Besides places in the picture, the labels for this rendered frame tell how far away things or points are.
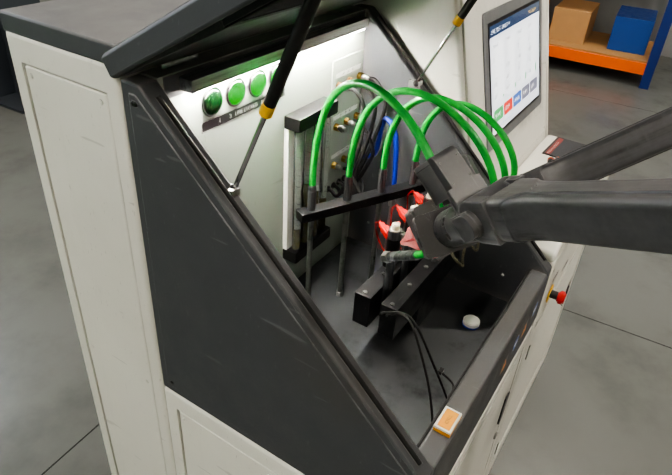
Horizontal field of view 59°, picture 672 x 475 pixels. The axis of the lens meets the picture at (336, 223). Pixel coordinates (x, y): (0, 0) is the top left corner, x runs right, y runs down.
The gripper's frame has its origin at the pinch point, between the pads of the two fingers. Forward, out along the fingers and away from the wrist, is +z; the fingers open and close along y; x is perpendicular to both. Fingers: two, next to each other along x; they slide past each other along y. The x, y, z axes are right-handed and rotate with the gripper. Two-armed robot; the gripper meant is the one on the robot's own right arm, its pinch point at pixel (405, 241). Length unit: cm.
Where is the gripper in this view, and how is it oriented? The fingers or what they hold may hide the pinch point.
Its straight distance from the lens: 113.8
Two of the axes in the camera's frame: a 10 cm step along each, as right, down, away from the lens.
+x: -7.5, 3.3, -5.8
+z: -5.1, 2.7, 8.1
